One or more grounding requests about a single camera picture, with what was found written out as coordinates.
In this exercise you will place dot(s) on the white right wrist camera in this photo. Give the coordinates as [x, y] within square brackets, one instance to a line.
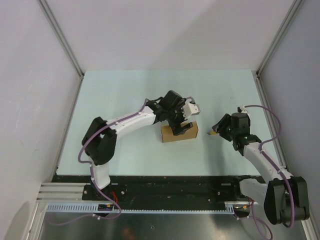
[242, 109]

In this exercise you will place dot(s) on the brown cardboard express box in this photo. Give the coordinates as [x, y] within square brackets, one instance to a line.
[186, 131]

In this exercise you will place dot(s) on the aluminium frame post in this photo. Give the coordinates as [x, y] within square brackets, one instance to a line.
[280, 34]
[57, 30]

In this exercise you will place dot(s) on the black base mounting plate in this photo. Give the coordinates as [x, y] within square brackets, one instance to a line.
[163, 193]

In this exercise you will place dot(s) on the yellow utility knife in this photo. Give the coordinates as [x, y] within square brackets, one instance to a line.
[212, 133]

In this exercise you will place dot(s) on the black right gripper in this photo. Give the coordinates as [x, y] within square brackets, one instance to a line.
[220, 127]

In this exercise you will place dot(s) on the left aluminium frame post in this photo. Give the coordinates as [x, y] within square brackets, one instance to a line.
[57, 30]

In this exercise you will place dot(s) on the right aluminium frame post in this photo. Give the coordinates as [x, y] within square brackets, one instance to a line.
[280, 34]

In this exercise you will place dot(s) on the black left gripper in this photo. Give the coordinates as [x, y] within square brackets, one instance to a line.
[177, 129]

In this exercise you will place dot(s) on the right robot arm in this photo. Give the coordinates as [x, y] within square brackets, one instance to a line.
[284, 197]

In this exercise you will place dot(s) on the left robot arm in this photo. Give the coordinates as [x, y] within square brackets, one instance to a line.
[99, 142]

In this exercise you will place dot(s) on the aluminium front rail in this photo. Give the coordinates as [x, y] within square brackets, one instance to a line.
[60, 192]

